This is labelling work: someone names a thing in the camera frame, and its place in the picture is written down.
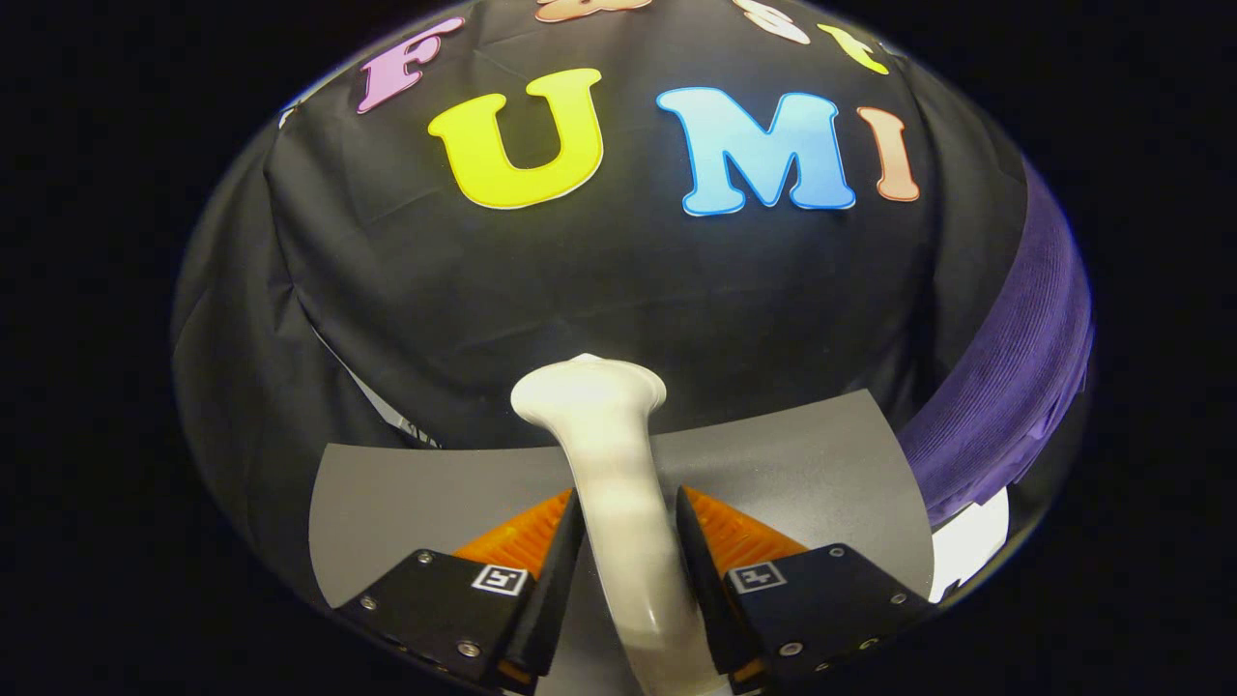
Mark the plain black curtain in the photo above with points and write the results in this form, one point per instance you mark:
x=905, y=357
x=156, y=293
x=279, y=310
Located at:
x=242, y=387

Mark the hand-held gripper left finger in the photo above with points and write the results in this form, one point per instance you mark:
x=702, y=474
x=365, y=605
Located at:
x=559, y=580

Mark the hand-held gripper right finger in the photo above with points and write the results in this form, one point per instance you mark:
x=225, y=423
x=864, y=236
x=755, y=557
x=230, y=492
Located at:
x=701, y=580

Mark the white shirt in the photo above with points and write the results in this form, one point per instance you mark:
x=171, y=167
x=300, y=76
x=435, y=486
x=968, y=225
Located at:
x=971, y=546

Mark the grey cabinet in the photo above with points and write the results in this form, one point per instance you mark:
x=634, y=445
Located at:
x=792, y=464

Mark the white garment steamer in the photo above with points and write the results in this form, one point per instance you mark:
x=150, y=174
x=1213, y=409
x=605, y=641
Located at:
x=614, y=454

